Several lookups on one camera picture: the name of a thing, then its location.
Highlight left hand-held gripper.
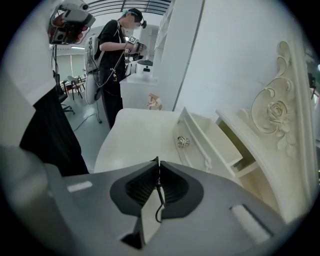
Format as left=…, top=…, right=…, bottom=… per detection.
left=48, top=0, right=97, bottom=46

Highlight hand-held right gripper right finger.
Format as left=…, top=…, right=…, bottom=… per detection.
left=146, top=160, right=286, bottom=256

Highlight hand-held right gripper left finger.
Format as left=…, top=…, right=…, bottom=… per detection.
left=47, top=160, right=161, bottom=256

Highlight white drawer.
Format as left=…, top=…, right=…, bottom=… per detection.
left=171, top=106, right=245, bottom=179

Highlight white ornate dressing table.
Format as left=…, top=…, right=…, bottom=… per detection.
left=93, top=39, right=320, bottom=226

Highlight oval vanity mirror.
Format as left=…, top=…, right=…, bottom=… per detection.
left=249, top=39, right=320, bottom=161

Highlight person's left hand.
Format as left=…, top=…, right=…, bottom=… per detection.
left=74, top=24, right=91, bottom=44

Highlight white chair wooden legs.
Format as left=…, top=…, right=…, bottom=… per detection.
left=66, top=74, right=86, bottom=101

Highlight black office chair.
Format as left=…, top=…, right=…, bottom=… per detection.
left=51, top=70, right=76, bottom=116

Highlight white rice cooker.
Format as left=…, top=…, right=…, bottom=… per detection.
left=126, top=58, right=154, bottom=81

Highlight white low cabinet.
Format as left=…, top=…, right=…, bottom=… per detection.
left=119, top=74, right=160, bottom=111

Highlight wooden chair brown seat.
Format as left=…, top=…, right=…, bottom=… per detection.
left=146, top=92, right=164, bottom=111

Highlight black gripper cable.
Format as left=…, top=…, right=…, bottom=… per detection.
left=50, top=44, right=61, bottom=88

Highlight thin black backpack cable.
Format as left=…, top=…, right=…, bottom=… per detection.
left=94, top=48, right=127, bottom=96

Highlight black floor cable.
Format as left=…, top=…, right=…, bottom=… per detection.
left=71, top=112, right=103, bottom=133

